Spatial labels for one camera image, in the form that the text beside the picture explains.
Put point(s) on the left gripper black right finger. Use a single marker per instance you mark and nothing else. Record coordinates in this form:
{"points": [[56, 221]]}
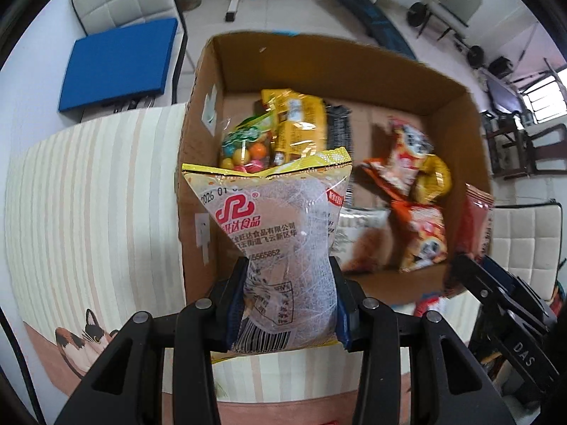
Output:
{"points": [[447, 384]]}

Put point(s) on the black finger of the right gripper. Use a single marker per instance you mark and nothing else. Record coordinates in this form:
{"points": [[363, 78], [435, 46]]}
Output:
{"points": [[518, 290], [467, 273]]}

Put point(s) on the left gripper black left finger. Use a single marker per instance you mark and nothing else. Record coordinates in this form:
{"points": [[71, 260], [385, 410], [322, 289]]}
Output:
{"points": [[124, 386]]}

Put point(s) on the brown pastry snack bag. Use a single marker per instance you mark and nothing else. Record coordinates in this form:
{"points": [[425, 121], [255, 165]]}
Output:
{"points": [[475, 228]]}

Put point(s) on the yellow snack bag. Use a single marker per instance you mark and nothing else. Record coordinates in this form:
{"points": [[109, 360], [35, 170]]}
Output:
{"points": [[432, 182]]}

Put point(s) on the clear yellow-top snack bag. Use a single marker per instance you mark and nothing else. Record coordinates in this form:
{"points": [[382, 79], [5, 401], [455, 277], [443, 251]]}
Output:
{"points": [[283, 221]]}

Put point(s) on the colourful candy ball bag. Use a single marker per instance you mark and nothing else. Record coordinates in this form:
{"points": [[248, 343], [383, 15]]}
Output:
{"points": [[248, 147]]}

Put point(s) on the cream quilted sofa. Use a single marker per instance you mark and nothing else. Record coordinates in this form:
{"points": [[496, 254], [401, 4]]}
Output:
{"points": [[526, 242]]}

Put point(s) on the lower panda snack bag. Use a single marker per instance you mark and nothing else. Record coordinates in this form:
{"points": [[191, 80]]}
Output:
{"points": [[423, 230]]}

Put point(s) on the panda snack bag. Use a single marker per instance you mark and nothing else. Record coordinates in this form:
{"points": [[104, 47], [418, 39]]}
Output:
{"points": [[397, 173], [423, 230]]}

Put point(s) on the brown cardboard box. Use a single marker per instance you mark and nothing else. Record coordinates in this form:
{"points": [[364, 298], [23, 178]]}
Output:
{"points": [[235, 67]]}

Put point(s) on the white cookie snack bag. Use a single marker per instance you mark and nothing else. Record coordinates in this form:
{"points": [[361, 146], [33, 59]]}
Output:
{"points": [[363, 241]]}

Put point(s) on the upper panda snack bag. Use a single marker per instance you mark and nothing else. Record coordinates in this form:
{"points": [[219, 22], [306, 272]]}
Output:
{"points": [[397, 173]]}

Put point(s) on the dark wooden chair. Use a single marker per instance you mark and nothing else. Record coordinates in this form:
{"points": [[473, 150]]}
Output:
{"points": [[501, 132]]}

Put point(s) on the striped cream table mat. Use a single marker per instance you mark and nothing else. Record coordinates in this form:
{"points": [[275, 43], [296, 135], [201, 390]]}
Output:
{"points": [[92, 219]]}

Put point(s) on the black striped snack pack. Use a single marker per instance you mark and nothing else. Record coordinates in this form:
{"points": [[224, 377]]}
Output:
{"points": [[339, 133]]}

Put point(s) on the black speaker box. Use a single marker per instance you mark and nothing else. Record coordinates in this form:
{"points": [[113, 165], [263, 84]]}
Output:
{"points": [[501, 67]]}

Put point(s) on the long yellow snack pack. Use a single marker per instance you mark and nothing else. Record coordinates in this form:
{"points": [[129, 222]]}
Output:
{"points": [[302, 124]]}

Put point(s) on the blue sit-up bench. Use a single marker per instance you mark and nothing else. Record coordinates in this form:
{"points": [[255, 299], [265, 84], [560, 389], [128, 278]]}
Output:
{"points": [[379, 27]]}

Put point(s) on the grey chair with barbell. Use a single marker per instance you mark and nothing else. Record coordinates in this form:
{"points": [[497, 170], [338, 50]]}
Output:
{"points": [[455, 15]]}

